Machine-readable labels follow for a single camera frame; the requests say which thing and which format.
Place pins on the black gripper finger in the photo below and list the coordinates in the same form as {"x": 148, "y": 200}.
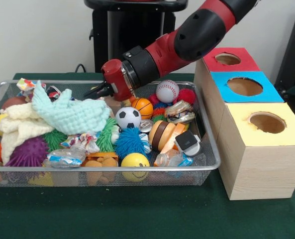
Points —
{"x": 100, "y": 93}
{"x": 98, "y": 86}

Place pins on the toy hamburger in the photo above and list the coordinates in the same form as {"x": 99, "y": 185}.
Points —
{"x": 162, "y": 134}

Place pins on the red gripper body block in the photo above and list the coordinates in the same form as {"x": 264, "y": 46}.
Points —
{"x": 116, "y": 77}

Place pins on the white baseball with red stitching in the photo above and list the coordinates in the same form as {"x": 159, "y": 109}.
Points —
{"x": 167, "y": 91}

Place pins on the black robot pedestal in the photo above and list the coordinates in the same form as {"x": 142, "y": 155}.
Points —
{"x": 132, "y": 30}

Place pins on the wooden box with three holes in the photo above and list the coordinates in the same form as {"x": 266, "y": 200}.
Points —
{"x": 261, "y": 169}

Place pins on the yellow smiley ball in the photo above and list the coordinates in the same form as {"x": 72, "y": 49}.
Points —
{"x": 133, "y": 160}

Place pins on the black and white soccer ball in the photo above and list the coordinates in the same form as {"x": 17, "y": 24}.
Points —
{"x": 128, "y": 117}

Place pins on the blue fuzzy puffer ball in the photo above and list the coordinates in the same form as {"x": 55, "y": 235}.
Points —
{"x": 131, "y": 142}

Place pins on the cream knitted cloth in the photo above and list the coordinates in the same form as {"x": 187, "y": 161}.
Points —
{"x": 18, "y": 134}

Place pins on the purple spiky ball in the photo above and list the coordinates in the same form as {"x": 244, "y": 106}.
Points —
{"x": 30, "y": 152}

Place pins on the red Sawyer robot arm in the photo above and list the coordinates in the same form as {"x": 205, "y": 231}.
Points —
{"x": 199, "y": 37}

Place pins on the small orange basketball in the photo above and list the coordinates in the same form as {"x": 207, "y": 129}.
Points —
{"x": 143, "y": 107}

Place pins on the mint green knitted cloth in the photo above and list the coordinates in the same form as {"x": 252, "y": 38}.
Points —
{"x": 70, "y": 114}

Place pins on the yellow duck plush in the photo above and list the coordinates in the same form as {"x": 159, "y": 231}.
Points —
{"x": 127, "y": 102}

